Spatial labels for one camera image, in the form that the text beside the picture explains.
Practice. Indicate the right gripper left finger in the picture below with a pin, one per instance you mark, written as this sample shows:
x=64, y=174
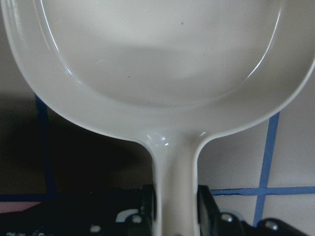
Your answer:
x=138, y=212

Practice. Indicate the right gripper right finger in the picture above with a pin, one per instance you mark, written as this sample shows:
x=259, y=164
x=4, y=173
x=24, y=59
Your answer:
x=212, y=221

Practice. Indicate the cream plastic dustpan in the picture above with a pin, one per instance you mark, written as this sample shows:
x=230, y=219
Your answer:
x=171, y=75

